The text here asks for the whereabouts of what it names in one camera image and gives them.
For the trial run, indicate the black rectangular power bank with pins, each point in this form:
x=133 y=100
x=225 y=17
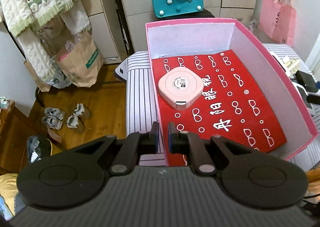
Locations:
x=307 y=81

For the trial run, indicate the black hard suitcase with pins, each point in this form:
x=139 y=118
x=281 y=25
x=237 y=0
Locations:
x=202 y=14

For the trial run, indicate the striped white tablecloth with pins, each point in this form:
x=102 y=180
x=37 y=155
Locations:
x=141 y=107

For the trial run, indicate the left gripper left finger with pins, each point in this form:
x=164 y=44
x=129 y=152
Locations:
x=130 y=150

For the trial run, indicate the white black wifi router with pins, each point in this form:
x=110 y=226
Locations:
x=303 y=93

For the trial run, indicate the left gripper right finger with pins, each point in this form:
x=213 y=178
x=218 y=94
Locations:
x=192 y=146

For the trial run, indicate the yellow trash bin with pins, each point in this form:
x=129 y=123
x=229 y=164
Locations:
x=38 y=148

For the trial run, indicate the pink paper shopping bag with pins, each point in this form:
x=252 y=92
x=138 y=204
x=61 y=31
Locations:
x=278 y=20

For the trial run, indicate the pink round tape measure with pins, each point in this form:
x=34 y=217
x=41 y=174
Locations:
x=180 y=88

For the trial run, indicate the cream knitted cardigan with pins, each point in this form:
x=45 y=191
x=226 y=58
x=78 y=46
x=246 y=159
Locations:
x=24 y=18

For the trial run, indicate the cream yellow hair claw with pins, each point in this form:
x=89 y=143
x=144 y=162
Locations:
x=292 y=65

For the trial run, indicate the brown paper bag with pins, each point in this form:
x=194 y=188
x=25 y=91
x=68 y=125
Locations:
x=80 y=60

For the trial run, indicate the wooden side cabinet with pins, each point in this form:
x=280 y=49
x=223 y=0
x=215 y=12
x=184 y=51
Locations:
x=15 y=131

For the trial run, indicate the pink cardboard storage box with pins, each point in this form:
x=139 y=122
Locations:
x=185 y=37

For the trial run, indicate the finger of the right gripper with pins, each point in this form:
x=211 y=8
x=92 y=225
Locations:
x=313 y=95

